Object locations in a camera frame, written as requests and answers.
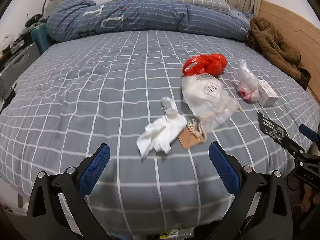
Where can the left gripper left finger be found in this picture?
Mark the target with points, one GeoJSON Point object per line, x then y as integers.
{"type": "Point", "coordinates": [80, 183]}

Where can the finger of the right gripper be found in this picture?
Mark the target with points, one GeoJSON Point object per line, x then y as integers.
{"type": "Point", "coordinates": [291, 146]}
{"type": "Point", "coordinates": [307, 132]}

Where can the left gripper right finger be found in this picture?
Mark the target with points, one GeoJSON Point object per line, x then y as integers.
{"type": "Point", "coordinates": [243, 185]}

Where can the white earphone box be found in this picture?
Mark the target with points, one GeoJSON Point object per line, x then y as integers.
{"type": "Point", "coordinates": [267, 96]}

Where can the clear bubble wrap bag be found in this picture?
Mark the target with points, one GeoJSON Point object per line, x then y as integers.
{"type": "Point", "coordinates": [248, 86]}

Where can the clear mask package bag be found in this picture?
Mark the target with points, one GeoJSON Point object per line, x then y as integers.
{"type": "Point", "coordinates": [208, 100]}

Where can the white tissue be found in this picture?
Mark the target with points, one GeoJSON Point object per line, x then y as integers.
{"type": "Point", "coordinates": [163, 131]}

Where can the red plastic bag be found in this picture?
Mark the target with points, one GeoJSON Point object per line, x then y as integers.
{"type": "Point", "coordinates": [213, 64]}

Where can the black snack wrapper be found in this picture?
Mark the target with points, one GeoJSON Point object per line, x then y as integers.
{"type": "Point", "coordinates": [270, 128]}

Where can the yellow white snack bag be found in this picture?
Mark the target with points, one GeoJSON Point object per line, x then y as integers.
{"type": "Point", "coordinates": [174, 234]}

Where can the person right hand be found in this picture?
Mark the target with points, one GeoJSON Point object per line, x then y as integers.
{"type": "Point", "coordinates": [309, 198]}

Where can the brown paper tag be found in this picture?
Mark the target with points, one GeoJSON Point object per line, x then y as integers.
{"type": "Point", "coordinates": [192, 135]}

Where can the wooden headboard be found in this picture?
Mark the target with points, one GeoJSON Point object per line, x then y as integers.
{"type": "Point", "coordinates": [299, 32]}

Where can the grey checked bed sheet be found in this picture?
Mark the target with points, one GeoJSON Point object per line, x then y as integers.
{"type": "Point", "coordinates": [106, 89]}

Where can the brown fleece jacket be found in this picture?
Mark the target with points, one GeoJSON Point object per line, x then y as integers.
{"type": "Point", "coordinates": [266, 39]}

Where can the black charger on bed edge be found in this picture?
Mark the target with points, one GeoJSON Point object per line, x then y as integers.
{"type": "Point", "coordinates": [8, 98]}

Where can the grey suitcase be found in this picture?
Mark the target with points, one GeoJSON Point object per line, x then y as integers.
{"type": "Point", "coordinates": [16, 66]}

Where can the teal plastic crate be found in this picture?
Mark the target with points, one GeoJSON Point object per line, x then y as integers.
{"type": "Point", "coordinates": [40, 36]}

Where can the blue striped duvet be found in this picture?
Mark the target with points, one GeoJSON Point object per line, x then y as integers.
{"type": "Point", "coordinates": [75, 19]}

